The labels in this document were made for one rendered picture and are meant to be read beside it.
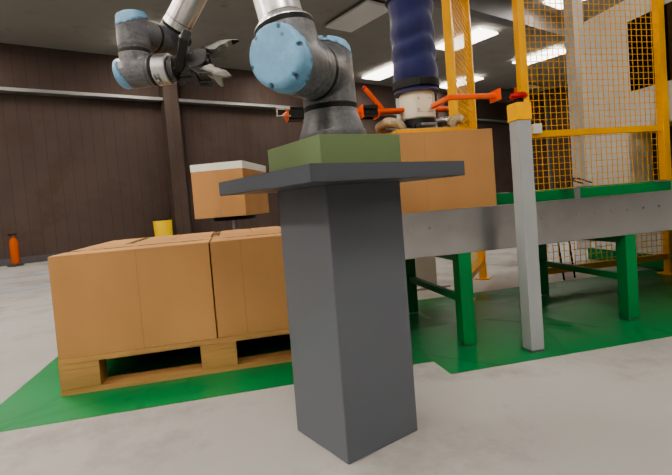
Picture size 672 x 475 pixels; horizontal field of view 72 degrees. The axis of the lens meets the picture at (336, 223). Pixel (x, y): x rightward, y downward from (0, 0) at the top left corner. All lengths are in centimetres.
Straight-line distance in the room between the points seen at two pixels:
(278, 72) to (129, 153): 944
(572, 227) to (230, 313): 156
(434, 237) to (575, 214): 69
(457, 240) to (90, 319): 151
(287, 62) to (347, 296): 58
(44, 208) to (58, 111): 186
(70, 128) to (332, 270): 945
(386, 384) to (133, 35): 121
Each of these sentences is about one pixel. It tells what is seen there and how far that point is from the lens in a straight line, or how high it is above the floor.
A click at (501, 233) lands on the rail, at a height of 47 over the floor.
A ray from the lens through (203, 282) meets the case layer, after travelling 198.
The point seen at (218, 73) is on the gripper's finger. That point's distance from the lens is 139.
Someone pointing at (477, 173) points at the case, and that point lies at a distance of 224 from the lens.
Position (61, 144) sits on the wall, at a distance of 1033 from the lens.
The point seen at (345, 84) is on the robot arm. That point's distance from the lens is 129.
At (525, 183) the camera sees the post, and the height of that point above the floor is 68.
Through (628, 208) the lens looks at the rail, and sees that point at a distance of 255.
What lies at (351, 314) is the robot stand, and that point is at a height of 38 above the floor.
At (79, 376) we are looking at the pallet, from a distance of 214.
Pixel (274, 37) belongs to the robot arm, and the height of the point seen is 105.
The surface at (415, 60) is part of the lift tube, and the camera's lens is 230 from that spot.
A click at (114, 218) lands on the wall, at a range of 1033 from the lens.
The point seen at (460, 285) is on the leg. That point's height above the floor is 27.
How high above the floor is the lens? 66
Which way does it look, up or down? 3 degrees down
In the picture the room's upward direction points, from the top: 5 degrees counter-clockwise
